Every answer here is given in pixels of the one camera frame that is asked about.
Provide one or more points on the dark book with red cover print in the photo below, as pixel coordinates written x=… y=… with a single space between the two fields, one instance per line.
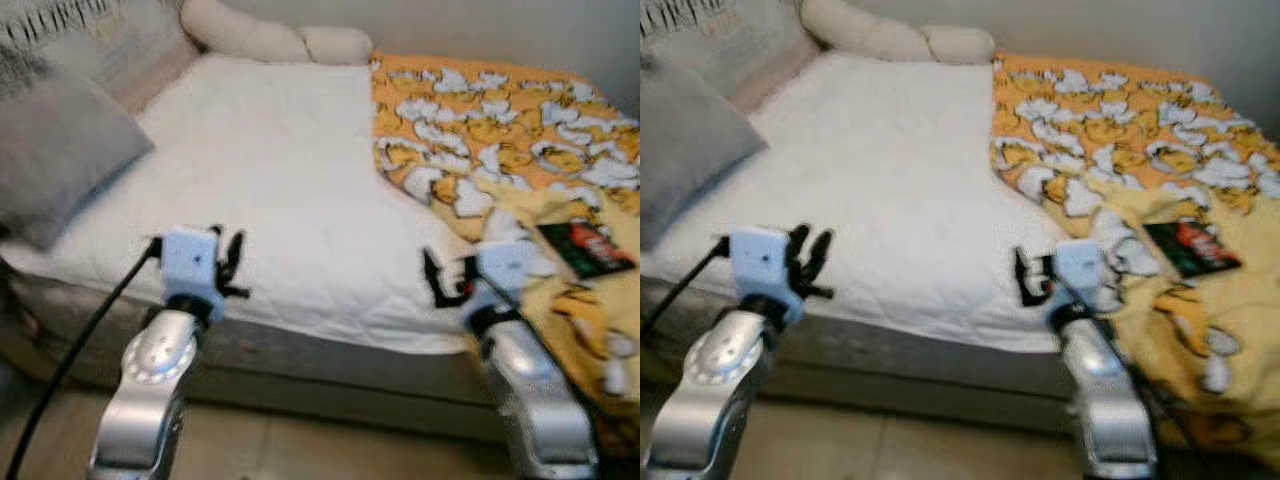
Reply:
x=1195 y=248
x=590 y=250

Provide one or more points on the orange yellow cartoon blanket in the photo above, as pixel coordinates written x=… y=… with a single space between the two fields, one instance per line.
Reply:
x=1120 y=130
x=500 y=130

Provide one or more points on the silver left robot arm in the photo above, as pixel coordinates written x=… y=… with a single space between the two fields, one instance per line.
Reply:
x=715 y=380
x=150 y=380

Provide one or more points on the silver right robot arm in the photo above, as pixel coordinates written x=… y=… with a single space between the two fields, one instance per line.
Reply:
x=530 y=390
x=1105 y=400

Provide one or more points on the white quilted mattress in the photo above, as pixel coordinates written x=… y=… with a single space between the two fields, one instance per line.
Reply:
x=280 y=180
x=900 y=180

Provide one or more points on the grey bed base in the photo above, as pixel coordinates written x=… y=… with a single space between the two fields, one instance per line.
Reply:
x=330 y=370
x=900 y=370

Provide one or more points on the grey pillow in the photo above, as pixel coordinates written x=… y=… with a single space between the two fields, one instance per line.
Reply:
x=690 y=150
x=60 y=150

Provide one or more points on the beige knotted long pillow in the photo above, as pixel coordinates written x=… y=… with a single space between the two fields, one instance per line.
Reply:
x=250 y=35
x=870 y=35

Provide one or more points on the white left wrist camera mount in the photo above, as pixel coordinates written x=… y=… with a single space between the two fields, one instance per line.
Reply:
x=760 y=258
x=190 y=260

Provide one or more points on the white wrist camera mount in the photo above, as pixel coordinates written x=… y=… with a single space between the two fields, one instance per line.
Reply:
x=500 y=270
x=1080 y=268
x=190 y=260
x=760 y=258

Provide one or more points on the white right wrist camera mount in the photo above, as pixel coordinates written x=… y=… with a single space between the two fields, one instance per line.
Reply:
x=1080 y=268
x=500 y=270

